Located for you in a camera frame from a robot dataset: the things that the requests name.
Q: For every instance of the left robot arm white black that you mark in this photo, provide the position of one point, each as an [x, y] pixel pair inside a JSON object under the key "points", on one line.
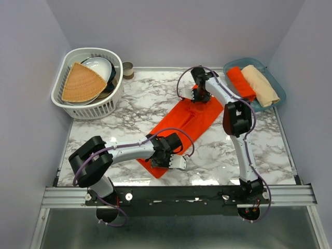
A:
{"points": [[90, 162]]}

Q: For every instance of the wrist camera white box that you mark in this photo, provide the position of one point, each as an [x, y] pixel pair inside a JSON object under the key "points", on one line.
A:
{"points": [[187, 93], [177, 162]]}

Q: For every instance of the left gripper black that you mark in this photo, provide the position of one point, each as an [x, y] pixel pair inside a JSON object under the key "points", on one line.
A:
{"points": [[153, 163]]}

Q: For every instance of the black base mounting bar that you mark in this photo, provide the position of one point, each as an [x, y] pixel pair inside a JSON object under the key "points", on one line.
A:
{"points": [[186, 200]]}

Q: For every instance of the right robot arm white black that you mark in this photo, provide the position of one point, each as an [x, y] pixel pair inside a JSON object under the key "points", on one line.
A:
{"points": [[239, 121]]}

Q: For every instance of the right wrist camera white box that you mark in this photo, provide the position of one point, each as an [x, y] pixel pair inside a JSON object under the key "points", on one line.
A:
{"points": [[187, 93]]}

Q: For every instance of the rolled beige t shirt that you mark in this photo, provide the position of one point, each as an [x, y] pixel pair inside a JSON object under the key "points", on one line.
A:
{"points": [[265, 94]]}

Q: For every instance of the white bowl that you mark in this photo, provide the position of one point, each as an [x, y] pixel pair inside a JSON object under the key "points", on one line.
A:
{"points": [[99, 65]]}

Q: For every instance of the woven wicker fan tray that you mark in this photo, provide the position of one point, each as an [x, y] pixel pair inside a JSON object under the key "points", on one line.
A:
{"points": [[82, 84]]}

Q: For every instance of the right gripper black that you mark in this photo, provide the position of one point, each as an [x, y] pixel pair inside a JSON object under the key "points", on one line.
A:
{"points": [[205, 100]]}

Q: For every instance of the dark dish in basket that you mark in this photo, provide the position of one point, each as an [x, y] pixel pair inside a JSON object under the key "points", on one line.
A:
{"points": [[110, 86]]}

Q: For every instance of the white plastic basket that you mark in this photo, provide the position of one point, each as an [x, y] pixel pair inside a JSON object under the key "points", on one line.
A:
{"points": [[98, 108]]}

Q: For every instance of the orange t shirt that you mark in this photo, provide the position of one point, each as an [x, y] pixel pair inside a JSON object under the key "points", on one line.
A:
{"points": [[241, 85], [192, 118]]}

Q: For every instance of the rolled orange t shirt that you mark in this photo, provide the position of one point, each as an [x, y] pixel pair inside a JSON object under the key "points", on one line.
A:
{"points": [[241, 85]]}

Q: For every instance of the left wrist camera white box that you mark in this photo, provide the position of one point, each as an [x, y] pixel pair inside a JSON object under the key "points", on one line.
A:
{"points": [[177, 162]]}

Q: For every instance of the blue transparent plastic bin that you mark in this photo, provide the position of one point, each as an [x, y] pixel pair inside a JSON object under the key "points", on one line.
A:
{"points": [[243, 62]]}

